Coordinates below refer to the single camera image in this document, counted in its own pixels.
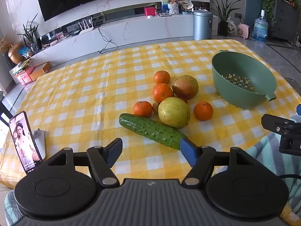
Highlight grey drawer cabinet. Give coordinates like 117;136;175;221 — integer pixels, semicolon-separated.
268;0;301;42

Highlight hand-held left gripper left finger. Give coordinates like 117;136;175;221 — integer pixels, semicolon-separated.
43;138;123;187

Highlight potted orchid plant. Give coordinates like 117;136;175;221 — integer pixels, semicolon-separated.
17;14;40;53

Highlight white router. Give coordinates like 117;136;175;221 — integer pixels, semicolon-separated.
78;16;95;35

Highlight orange cardboard box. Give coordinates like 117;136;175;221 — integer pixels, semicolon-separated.
29;62;52;81

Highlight round glass side table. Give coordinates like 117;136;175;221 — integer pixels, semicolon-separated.
285;77;301;88

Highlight teal plaid fleece cloth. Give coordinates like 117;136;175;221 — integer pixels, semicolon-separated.
247;115;301;219

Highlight potted long leaf plant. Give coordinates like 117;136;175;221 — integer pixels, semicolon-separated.
204;0;245;37

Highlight blue water jug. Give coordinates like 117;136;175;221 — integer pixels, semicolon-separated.
253;10;269;42

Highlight pink boxes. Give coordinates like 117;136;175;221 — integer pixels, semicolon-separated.
13;66;36;86

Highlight white plastic bag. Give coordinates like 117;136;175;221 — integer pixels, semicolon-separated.
227;20;238;36

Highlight black cable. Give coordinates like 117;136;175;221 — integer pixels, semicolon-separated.
97;26;118;54

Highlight mandarin orange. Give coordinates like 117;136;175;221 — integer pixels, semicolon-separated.
133;101;153;118
152;83;174;103
194;101;214;121
154;70;171;84

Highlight red green mango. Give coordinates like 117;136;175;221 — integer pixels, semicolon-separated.
171;75;199;100

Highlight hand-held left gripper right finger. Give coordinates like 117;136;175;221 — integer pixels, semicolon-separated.
180;138;258;189

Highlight yellow white checked tablecloth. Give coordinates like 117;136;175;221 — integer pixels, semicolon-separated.
0;39;301;189

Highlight white marble tv cabinet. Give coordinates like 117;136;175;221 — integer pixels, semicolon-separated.
29;13;220;63

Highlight pink pig heater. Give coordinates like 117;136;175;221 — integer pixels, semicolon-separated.
237;23;251;39

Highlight green cucumber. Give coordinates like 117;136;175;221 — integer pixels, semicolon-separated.
119;113;187;150

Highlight green colander bowl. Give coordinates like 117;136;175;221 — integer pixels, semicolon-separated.
212;50;277;109

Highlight gold round vase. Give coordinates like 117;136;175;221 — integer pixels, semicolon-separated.
8;43;24;64

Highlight smartphone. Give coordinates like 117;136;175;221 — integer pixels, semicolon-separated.
9;111;43;175

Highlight white phone stand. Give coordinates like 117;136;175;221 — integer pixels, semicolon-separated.
32;128;46;161

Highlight decorated fan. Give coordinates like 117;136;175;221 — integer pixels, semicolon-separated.
177;0;195;12

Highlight yellow green pear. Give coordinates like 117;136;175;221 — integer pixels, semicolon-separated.
158;97;190;129

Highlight silver pedal trash can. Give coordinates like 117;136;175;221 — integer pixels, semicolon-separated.
193;10;213;41

